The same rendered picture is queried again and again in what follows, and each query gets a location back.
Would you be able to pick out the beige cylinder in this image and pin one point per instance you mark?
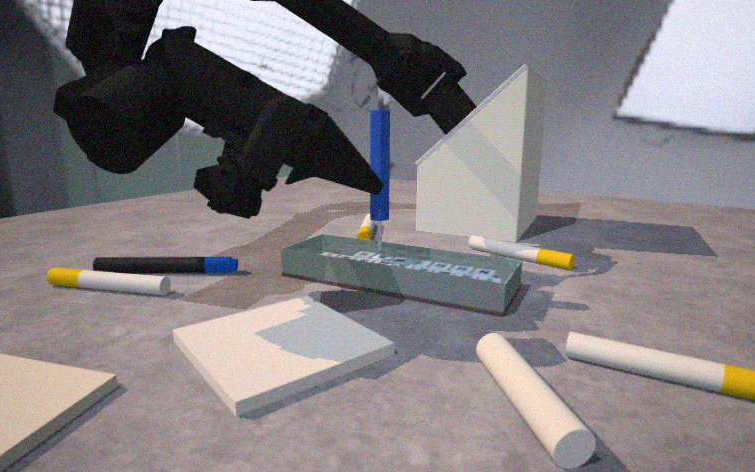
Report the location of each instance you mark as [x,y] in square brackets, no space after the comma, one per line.
[565,437]

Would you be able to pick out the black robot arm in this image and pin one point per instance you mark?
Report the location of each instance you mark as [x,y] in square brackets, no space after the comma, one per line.
[125,108]

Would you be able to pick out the white cylinder with yellow end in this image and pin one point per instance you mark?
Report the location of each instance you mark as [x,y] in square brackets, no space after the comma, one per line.
[686,370]
[366,228]
[523,252]
[135,283]

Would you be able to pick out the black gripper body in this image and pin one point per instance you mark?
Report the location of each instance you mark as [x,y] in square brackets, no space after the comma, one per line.
[276,126]

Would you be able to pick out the black marker with blue cap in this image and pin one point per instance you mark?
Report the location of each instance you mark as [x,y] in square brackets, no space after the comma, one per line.
[165,264]

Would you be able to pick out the blue stylus with grey tip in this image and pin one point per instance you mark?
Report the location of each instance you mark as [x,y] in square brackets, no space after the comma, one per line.
[380,164]

